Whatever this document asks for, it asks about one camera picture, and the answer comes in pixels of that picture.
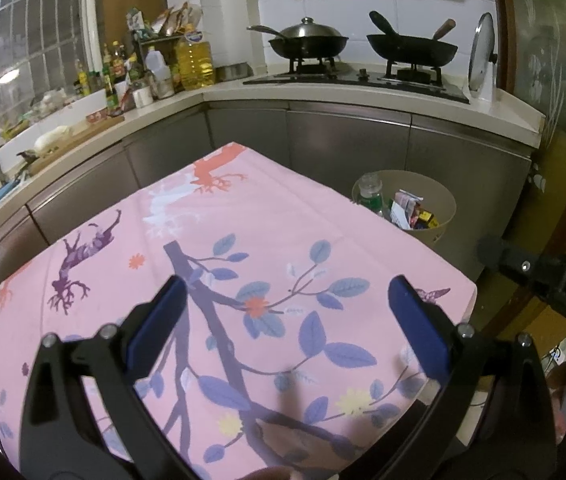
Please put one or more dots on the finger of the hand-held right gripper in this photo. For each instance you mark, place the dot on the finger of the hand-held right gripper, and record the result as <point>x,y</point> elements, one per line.
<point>523,267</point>

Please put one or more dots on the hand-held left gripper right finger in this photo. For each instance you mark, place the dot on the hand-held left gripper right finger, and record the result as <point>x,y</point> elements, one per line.
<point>423,330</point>

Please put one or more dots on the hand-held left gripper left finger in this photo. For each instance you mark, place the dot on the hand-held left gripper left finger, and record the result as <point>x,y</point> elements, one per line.
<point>155,335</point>

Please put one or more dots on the beige trash bin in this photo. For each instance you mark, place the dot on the beige trash bin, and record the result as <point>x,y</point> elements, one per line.
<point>438,200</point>

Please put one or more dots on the orange white snack packet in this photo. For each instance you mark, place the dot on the orange white snack packet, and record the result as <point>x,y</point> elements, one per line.
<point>402,210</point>

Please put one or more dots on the clear plastic bottle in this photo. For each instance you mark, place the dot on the clear plastic bottle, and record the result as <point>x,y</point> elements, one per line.
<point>370,195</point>

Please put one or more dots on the pink floral tablecloth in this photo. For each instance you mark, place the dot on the pink floral tablecloth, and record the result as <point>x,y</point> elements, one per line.
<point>263,200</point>

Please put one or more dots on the wooden framed glass door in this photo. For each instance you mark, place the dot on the wooden framed glass door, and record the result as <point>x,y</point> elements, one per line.
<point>553,60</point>

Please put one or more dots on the kitchen counter with cabinets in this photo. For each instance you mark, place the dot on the kitchen counter with cabinets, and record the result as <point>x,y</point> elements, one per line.
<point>338,135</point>

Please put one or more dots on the flat wooden cutting board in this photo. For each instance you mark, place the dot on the flat wooden cutting board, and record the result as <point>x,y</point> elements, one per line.
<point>88,132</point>

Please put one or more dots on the glass pot lid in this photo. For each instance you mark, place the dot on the glass pot lid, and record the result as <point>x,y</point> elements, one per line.
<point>483,55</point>

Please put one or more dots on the white food bag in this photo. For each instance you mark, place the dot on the white food bag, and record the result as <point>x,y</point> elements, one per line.
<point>53,137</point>

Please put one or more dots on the small red box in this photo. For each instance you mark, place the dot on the small red box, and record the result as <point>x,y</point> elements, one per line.
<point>98,116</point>

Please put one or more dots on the white cup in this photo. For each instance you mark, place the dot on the white cup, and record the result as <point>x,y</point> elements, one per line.
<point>143,97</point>

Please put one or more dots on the open black wok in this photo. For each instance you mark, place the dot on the open black wok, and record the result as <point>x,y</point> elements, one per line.
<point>413,50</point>

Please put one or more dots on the black gas stove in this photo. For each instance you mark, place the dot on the black gas stove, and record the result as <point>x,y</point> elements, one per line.
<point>353,82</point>

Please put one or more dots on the row of condiment bottles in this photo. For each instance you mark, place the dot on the row of condiment bottles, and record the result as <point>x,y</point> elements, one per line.
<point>113,70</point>

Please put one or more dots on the white plastic jug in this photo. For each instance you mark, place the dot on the white plastic jug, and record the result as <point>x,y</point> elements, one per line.
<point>155,62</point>

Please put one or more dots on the yellow cooking oil bottle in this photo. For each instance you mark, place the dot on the yellow cooking oil bottle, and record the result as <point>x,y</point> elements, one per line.
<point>195,65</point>

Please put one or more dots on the small metal pot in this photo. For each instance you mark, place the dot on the small metal pot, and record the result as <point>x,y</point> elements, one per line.
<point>233,72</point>

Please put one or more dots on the lidded black wok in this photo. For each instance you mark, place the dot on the lidded black wok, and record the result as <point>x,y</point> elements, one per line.
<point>308,47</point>

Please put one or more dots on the window with grille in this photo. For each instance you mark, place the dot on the window with grille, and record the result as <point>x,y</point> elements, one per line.
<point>38,45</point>

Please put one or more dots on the pile of snack bags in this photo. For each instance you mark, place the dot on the pile of snack bags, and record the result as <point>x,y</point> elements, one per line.
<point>168,20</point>

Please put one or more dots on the steel wok lid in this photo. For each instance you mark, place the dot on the steel wok lid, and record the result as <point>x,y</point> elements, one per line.
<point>313,30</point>

